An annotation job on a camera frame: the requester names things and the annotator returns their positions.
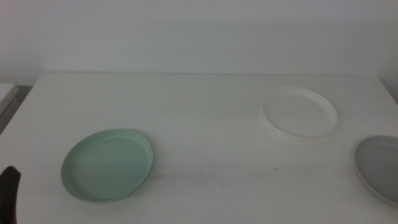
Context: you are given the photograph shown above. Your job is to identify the pale green shallow bowl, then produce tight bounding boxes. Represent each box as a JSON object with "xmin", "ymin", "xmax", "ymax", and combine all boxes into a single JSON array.
[{"xmin": 60, "ymin": 128, "xmax": 154, "ymax": 203}]

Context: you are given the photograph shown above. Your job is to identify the white shallow bowl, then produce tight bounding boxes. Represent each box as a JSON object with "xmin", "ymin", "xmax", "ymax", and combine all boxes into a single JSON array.
[{"xmin": 261, "ymin": 86, "xmax": 338, "ymax": 139}]

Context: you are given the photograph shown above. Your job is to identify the grey shallow bowl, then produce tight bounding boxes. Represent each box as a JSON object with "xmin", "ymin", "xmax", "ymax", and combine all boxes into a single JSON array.
[{"xmin": 354, "ymin": 134, "xmax": 398, "ymax": 208}]

